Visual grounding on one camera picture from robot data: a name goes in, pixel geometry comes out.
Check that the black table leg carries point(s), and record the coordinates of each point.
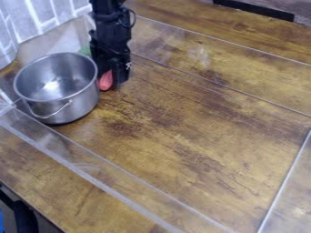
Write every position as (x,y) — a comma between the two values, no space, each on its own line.
(24,215)

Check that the stainless steel pot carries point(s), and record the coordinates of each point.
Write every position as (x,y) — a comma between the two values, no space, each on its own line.
(57,87)

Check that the clear acrylic table barrier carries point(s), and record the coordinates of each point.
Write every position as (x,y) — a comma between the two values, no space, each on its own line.
(197,148)

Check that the pink spoon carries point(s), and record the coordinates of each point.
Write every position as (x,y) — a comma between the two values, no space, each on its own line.
(105,81)

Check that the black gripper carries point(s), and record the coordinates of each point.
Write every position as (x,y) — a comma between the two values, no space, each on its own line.
(109,37)

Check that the white patterned curtain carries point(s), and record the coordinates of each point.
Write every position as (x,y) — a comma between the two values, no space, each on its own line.
(28,18)

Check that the green bumpy toy vegetable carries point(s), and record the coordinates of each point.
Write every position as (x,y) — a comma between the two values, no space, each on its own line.
(84,51)

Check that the black bar at back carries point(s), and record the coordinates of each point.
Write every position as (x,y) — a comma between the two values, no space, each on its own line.
(255,9)

